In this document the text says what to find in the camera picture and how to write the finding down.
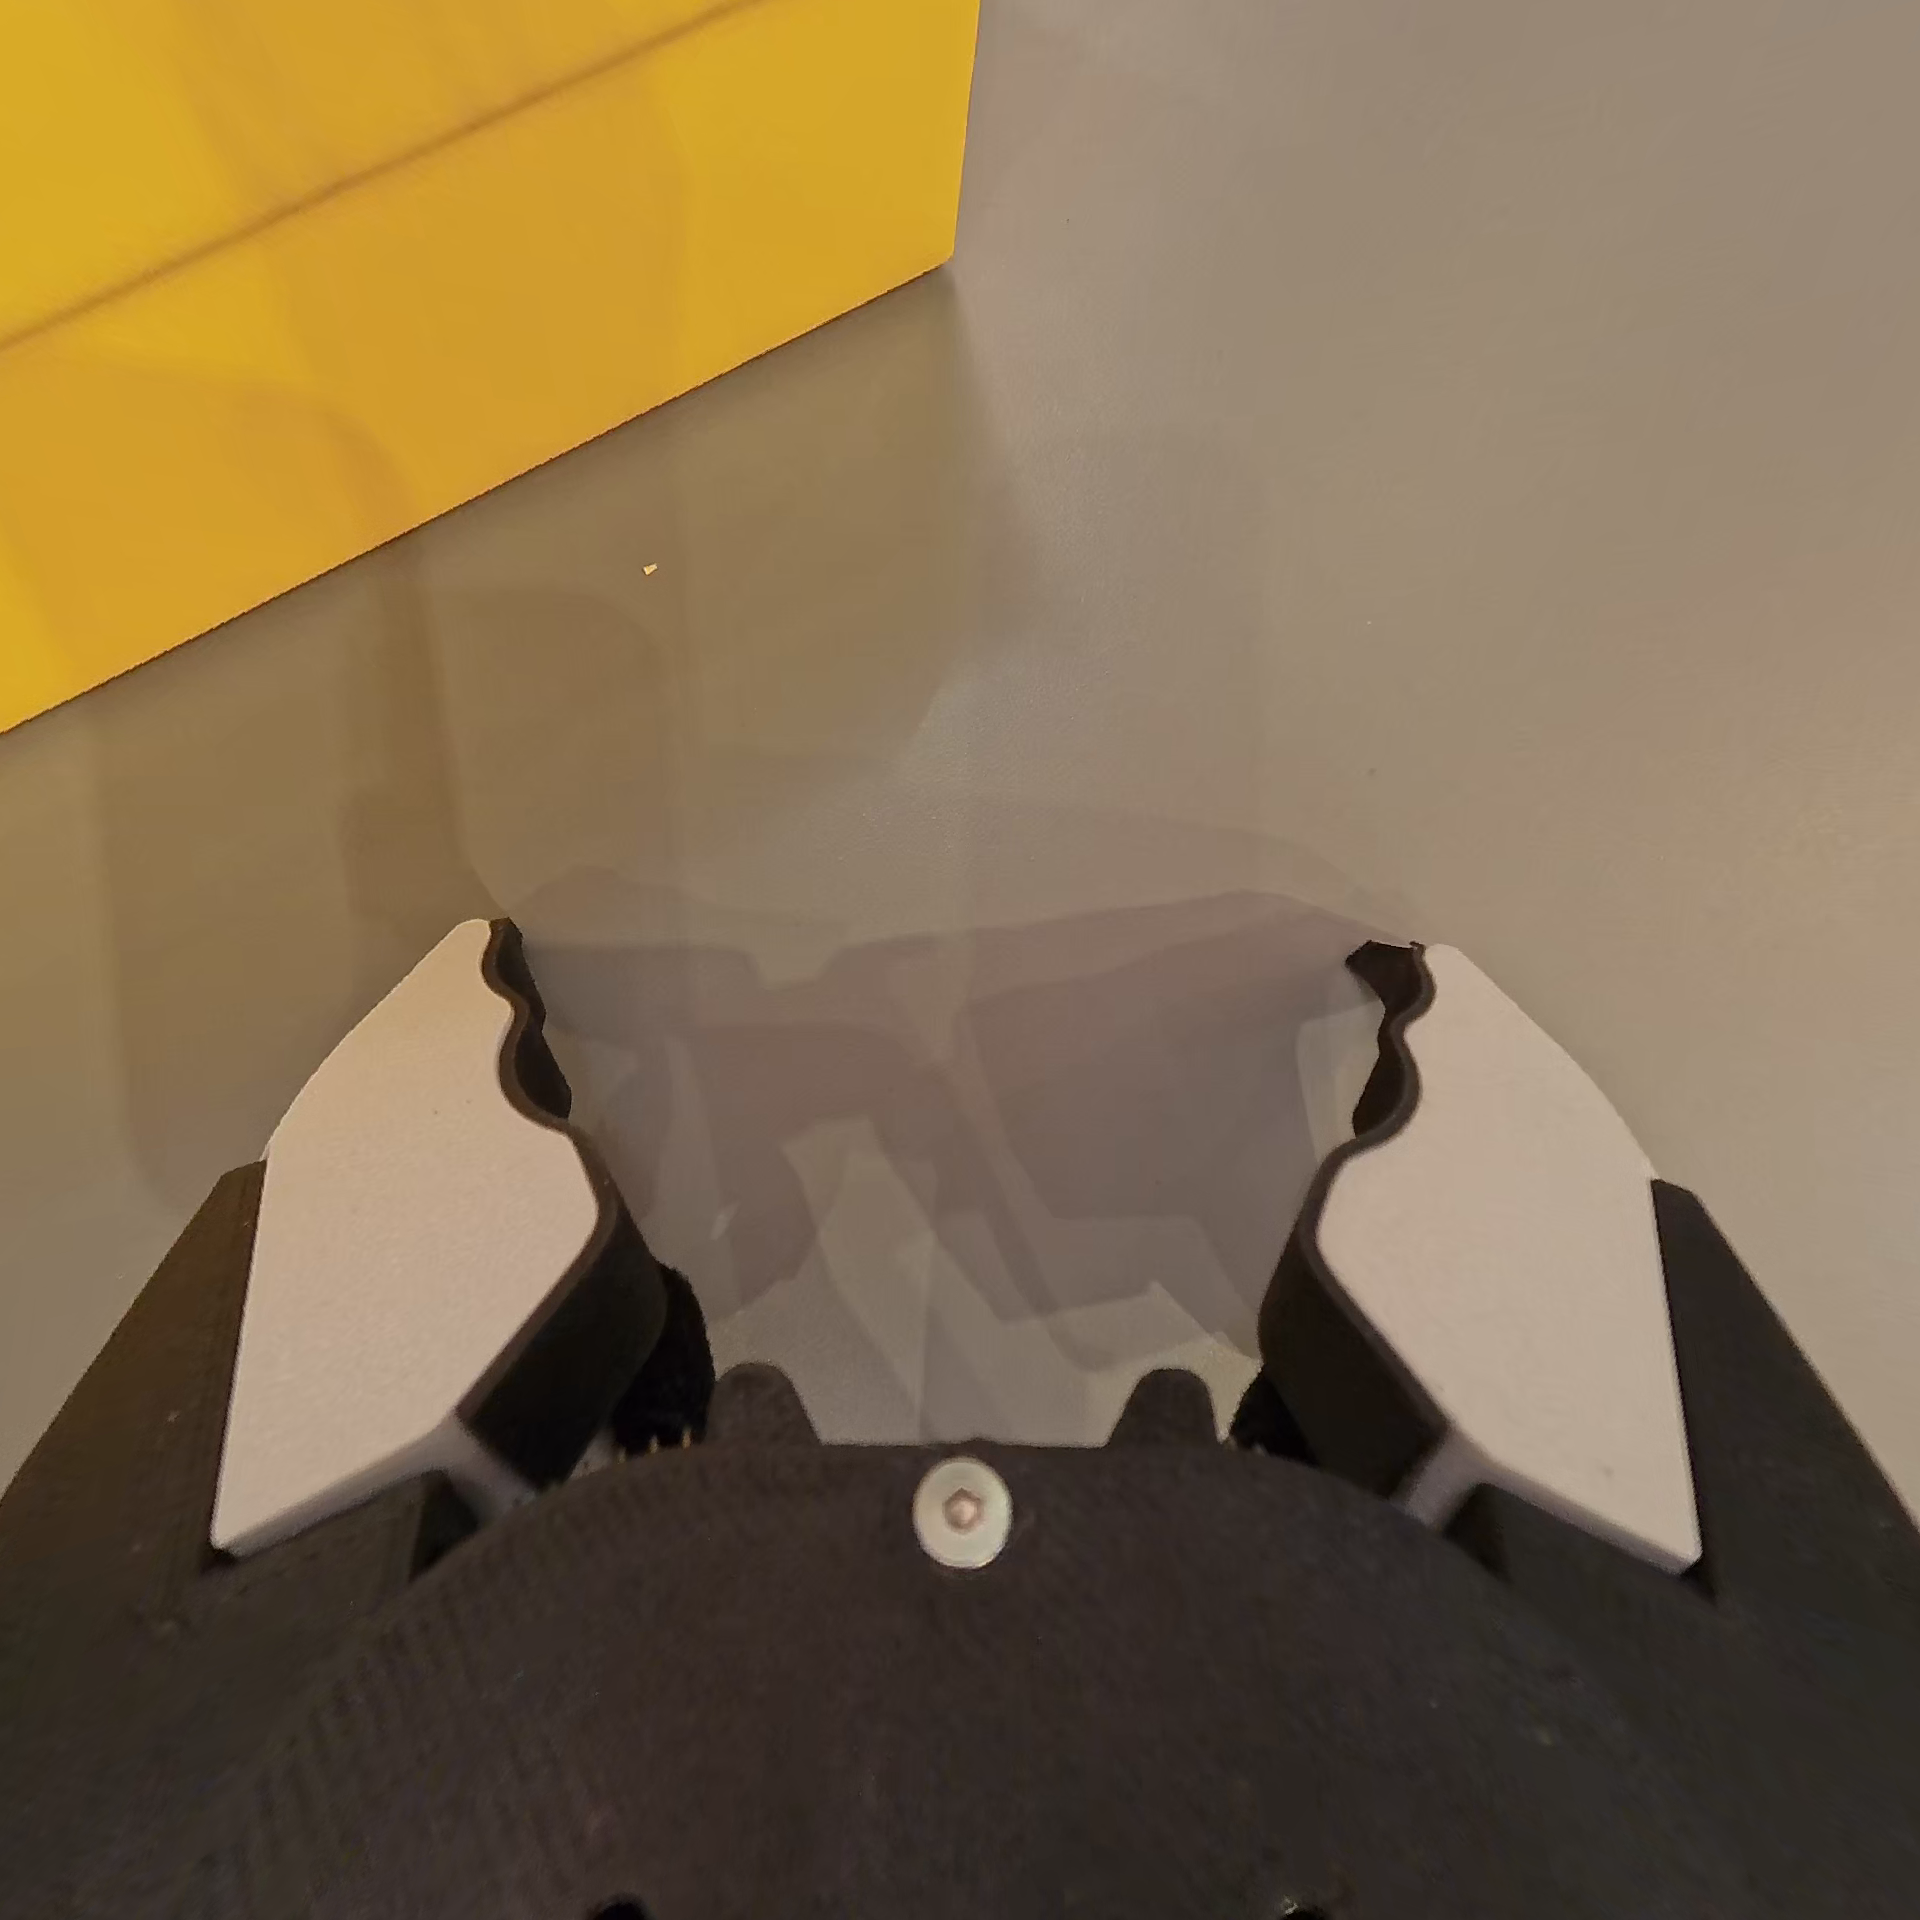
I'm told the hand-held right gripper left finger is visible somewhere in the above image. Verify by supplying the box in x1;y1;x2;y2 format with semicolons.
209;915;671;1556

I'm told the yellow plastic box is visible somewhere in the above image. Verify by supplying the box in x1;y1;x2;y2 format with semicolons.
0;0;980;737

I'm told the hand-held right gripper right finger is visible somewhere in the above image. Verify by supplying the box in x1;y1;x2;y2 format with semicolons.
1255;938;1705;1574

